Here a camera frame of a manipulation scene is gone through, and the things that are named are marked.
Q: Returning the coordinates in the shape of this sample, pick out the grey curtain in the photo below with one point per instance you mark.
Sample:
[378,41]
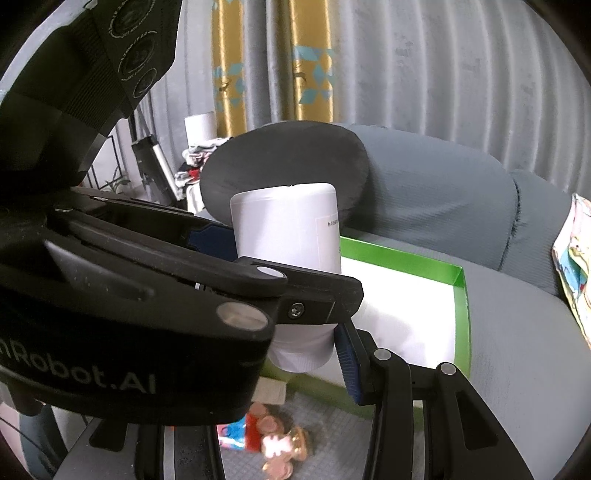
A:
[415,69]

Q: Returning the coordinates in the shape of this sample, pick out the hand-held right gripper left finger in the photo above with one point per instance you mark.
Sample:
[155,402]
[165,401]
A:
[152,457]

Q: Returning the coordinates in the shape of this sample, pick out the dark grey cushion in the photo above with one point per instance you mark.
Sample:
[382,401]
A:
[286,152]

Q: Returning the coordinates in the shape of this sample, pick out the black flat device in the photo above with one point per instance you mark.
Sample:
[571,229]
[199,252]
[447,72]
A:
[152,161]

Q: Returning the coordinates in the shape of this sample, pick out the pink red drink carton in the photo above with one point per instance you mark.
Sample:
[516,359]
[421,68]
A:
[251,427]

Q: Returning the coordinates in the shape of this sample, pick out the white paper roll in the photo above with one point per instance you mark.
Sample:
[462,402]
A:
[201,127]

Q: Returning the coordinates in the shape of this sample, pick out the clear cookie packet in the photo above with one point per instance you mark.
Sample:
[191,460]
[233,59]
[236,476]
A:
[281,445]

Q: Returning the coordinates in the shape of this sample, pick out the white bottle blue label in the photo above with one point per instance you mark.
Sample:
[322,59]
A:
[281,221]

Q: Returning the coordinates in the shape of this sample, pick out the pile of clothes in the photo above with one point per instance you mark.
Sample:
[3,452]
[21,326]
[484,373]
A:
[196,154]

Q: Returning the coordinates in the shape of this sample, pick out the colourful printed cloth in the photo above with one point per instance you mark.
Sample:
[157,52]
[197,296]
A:
[575,258]

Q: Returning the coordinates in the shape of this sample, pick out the green cardboard box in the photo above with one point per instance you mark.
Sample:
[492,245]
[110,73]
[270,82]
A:
[463,318]

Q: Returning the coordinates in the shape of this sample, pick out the gold patterned curtain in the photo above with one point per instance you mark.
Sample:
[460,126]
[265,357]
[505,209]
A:
[311,55]
[228,55]

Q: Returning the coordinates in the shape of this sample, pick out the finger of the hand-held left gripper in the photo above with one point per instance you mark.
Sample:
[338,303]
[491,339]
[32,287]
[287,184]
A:
[318,288]
[207,240]

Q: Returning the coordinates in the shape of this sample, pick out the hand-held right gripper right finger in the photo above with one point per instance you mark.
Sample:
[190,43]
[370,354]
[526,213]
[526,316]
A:
[348,364]

